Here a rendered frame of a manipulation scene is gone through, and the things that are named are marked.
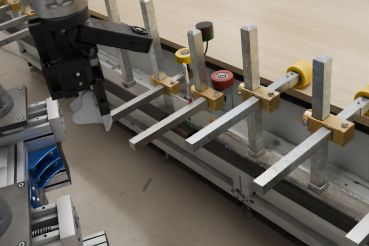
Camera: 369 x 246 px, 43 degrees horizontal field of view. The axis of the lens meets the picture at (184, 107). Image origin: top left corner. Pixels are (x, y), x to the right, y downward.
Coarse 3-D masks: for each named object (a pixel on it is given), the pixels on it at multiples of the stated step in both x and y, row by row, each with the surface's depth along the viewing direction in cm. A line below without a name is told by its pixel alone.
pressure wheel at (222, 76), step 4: (216, 72) 168; (220, 72) 168; (224, 72) 167; (228, 72) 166; (212, 76) 166; (216, 76) 166; (220, 76) 165; (224, 76) 165; (228, 76) 164; (232, 76) 164; (212, 80) 165; (216, 80) 163; (220, 80) 163; (224, 80) 162; (228, 80) 163; (232, 80) 164; (212, 84) 166; (216, 84) 164; (220, 84) 163; (224, 84) 163; (228, 84) 163; (232, 84) 165; (220, 88) 164; (224, 88) 164
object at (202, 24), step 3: (204, 21) 158; (207, 21) 158; (198, 24) 157; (201, 24) 157; (204, 24) 156; (207, 24) 156; (210, 24) 156; (198, 27) 155; (201, 27) 155; (204, 27) 154; (207, 42) 160; (207, 45) 161; (207, 48) 161; (204, 54) 162; (204, 57) 162
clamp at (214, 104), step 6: (192, 90) 167; (210, 90) 165; (198, 96) 166; (204, 96) 163; (210, 96) 162; (222, 96) 162; (210, 102) 162; (216, 102) 161; (222, 102) 163; (210, 108) 164; (216, 108) 162
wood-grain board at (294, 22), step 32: (96, 0) 251; (128, 0) 245; (160, 0) 238; (192, 0) 232; (224, 0) 226; (256, 0) 221; (288, 0) 216; (320, 0) 211; (352, 0) 206; (160, 32) 205; (224, 32) 196; (288, 32) 188; (320, 32) 184; (352, 32) 180; (224, 64) 175; (288, 64) 167; (352, 64) 161; (352, 96) 145
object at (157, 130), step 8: (216, 88) 167; (224, 96) 168; (192, 104) 161; (200, 104) 161; (176, 112) 158; (184, 112) 158; (192, 112) 160; (168, 120) 155; (176, 120) 156; (184, 120) 159; (152, 128) 152; (160, 128) 152; (168, 128) 155; (136, 136) 150; (144, 136) 149; (152, 136) 151; (136, 144) 147; (144, 144) 150
